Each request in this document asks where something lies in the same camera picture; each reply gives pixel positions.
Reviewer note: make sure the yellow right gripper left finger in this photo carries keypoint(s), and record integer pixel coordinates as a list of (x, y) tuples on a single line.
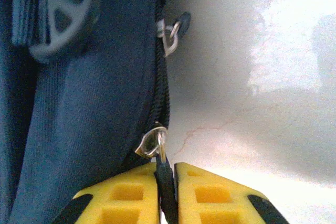
[(126, 203)]

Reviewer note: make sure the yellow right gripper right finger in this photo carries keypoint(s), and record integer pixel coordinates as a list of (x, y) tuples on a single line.
[(218, 203)]

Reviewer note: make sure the navy blue student backpack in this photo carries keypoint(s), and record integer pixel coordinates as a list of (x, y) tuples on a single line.
[(92, 90)]

